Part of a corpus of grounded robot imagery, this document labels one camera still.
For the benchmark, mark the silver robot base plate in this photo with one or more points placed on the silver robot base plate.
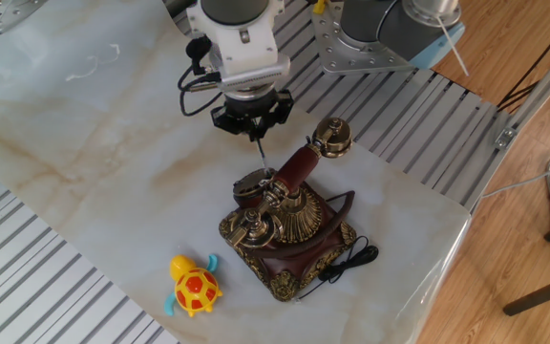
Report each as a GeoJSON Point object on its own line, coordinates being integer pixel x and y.
{"type": "Point", "coordinates": [332, 52]}

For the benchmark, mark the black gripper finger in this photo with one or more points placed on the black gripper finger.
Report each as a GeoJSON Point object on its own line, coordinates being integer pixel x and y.
{"type": "Point", "coordinates": [282, 112]}
{"type": "Point", "coordinates": [229, 124]}

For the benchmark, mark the brass red phone handset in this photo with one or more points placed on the brass red phone handset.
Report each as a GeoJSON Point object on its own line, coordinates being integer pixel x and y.
{"type": "Point", "coordinates": [299, 167]}

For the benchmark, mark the aluminium frame beam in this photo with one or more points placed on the aluminium frame beam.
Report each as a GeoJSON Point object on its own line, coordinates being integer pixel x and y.
{"type": "Point", "coordinates": [537, 91]}

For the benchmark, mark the white zip tie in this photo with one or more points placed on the white zip tie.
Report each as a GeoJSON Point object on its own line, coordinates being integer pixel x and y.
{"type": "Point", "coordinates": [452, 45]}

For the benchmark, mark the metal corner bracket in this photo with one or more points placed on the metal corner bracket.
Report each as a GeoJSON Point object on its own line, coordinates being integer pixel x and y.
{"type": "Point", "coordinates": [505, 137]}

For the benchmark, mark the yellow plastic clip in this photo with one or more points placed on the yellow plastic clip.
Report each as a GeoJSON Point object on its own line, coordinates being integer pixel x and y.
{"type": "Point", "coordinates": [319, 6]}

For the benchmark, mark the antique brass red phone base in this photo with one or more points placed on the antique brass red phone base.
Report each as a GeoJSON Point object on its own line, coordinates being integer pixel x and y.
{"type": "Point", "coordinates": [299, 267]}

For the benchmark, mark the black silver ballpoint pen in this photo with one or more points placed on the black silver ballpoint pen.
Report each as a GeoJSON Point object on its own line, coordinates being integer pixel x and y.
{"type": "Point", "coordinates": [262, 155]}

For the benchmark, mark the yellow orange toy turtle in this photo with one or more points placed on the yellow orange toy turtle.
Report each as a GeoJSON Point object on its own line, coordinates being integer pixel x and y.
{"type": "Point", "coordinates": [196, 289]}

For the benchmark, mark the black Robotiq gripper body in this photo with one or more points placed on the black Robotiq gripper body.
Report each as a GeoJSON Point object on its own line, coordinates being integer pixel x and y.
{"type": "Point", "coordinates": [251, 110]}

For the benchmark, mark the glossy marble pattern mat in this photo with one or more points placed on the glossy marble pattern mat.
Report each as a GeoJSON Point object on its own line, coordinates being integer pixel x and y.
{"type": "Point", "coordinates": [112, 191]}

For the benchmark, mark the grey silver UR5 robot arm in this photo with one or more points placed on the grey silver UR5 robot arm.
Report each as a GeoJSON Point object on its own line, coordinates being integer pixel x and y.
{"type": "Point", "coordinates": [237, 38]}

